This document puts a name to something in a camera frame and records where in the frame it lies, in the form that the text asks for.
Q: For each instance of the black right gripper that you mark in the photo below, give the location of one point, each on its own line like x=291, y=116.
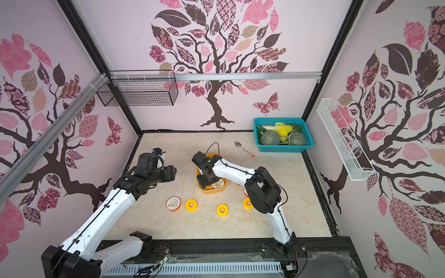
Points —
x=210, y=177

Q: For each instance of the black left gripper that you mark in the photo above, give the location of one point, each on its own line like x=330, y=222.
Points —
x=168, y=173

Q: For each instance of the yellow plastic storage box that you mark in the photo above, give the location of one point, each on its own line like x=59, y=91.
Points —
x=210, y=189

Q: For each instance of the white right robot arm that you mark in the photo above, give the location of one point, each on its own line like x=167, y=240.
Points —
x=264, y=193

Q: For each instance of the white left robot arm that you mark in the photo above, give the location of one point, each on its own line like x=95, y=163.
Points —
x=126, y=191

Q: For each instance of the yellow tape roll left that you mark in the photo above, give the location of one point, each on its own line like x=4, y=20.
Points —
x=191, y=205

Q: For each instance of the yellow tape roll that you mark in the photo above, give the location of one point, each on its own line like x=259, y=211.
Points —
x=247, y=204
x=222, y=210
x=191, y=205

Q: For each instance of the yellow tape roll centre front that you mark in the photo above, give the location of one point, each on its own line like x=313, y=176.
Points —
x=222, y=210

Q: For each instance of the yellow tape roll right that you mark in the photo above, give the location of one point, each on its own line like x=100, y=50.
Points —
x=247, y=204

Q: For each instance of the green melon left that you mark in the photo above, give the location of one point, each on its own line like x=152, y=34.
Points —
x=270, y=137

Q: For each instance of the green melon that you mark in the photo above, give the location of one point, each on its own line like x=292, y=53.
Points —
x=297, y=138
x=270, y=137

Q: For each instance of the green melon right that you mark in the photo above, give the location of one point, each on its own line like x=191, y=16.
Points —
x=297, y=138

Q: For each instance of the teal plastic basket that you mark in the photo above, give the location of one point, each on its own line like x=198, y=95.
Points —
x=282, y=148

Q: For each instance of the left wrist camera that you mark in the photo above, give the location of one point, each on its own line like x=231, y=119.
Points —
x=158, y=151

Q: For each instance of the spoon with pink handle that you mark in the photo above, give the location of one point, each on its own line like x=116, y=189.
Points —
x=239, y=145

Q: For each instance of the black wire wall basket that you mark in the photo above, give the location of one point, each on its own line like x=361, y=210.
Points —
x=140, y=88

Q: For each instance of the aluminium rail back wall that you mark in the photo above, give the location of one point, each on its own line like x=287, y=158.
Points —
x=219, y=77

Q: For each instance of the aluminium rail wall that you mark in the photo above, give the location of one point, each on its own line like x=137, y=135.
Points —
x=219, y=77
x=21, y=168

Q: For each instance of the white slotted cable duct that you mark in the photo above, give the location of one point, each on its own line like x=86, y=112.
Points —
x=194, y=270

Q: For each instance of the aluminium rail left wall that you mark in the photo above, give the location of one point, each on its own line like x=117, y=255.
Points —
x=21, y=168

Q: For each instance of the black base frame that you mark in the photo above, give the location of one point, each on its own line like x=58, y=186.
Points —
x=226, y=248

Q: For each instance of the white wire wall shelf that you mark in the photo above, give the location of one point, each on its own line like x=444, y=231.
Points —
x=337, y=121

